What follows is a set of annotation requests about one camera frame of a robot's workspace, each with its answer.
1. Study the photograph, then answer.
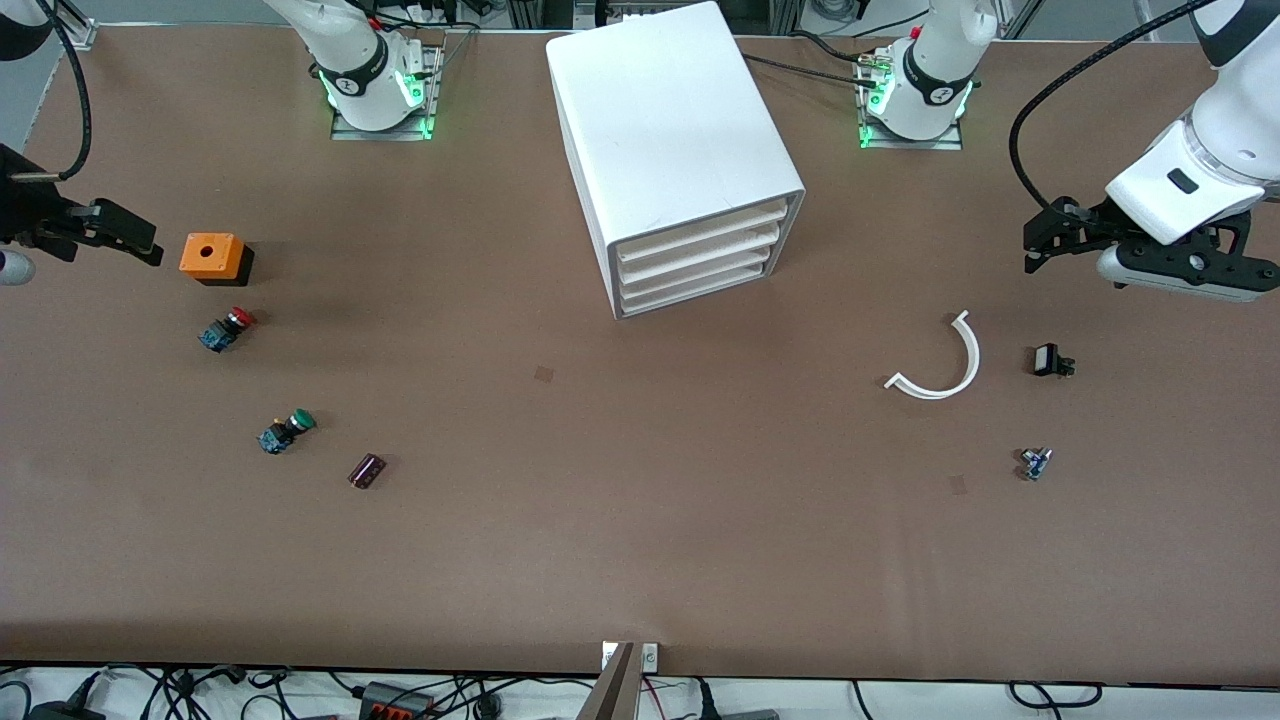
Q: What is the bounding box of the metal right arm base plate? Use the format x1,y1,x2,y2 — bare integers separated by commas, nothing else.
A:
330,28,447,142

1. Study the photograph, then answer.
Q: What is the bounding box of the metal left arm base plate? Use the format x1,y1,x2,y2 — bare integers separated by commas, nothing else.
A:
856,40,967,153

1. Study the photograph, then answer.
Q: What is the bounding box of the white curved plastic strip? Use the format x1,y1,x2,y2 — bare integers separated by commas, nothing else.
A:
884,309,982,401

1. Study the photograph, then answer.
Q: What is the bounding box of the black power strip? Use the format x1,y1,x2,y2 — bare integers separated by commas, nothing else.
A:
360,681,437,720

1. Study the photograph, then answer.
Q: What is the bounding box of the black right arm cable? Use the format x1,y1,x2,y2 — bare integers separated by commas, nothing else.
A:
40,0,94,183

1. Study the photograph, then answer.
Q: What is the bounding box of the white drawer cabinet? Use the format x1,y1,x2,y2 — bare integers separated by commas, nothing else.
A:
545,0,807,321

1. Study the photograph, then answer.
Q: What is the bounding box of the red push button switch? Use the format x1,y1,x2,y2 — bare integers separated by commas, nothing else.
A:
198,307,258,354

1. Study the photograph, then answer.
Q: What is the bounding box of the tan wooden post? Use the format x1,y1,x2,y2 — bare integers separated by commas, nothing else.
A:
578,641,638,720

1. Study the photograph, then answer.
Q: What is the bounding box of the black looped cable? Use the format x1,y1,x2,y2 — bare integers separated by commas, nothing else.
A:
1008,681,1104,712

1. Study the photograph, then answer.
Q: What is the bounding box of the orange box with black base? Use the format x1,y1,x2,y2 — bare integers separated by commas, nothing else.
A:
179,232,256,289

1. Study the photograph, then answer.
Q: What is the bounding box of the green push button switch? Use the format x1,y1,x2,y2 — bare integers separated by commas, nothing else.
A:
257,408,318,457

